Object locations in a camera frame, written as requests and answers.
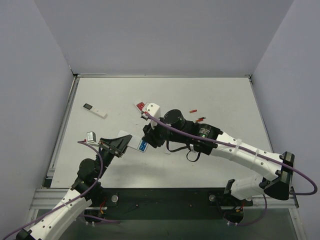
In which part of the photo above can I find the white grey-faced remote control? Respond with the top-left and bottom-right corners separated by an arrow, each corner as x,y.
117,130 -> 149,153

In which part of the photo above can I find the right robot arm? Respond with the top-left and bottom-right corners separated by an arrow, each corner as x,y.
141,109 -> 294,201

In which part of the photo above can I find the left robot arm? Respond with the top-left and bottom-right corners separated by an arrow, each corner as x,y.
15,134 -> 133,240

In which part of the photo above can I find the slim white remote control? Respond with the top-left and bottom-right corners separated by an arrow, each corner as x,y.
83,103 -> 108,119

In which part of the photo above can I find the red remote control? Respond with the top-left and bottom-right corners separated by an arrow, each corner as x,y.
134,101 -> 146,117

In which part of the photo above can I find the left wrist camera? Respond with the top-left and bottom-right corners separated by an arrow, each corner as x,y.
85,131 -> 99,147

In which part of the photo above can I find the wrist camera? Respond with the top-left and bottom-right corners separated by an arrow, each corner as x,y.
85,131 -> 99,147
141,102 -> 161,129

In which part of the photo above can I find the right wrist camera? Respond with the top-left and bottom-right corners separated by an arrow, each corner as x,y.
141,102 -> 161,129

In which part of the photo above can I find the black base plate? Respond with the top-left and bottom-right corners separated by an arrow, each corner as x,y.
84,187 -> 253,223

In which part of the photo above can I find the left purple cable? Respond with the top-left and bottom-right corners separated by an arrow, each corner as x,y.
0,140 -> 121,240

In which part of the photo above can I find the purple cable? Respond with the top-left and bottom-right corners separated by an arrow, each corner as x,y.
0,140 -> 121,240
143,112 -> 317,227

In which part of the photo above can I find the aluminium front rail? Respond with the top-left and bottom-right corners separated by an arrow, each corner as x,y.
29,188 -> 299,210

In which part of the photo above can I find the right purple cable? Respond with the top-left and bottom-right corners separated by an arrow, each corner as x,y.
143,112 -> 317,227

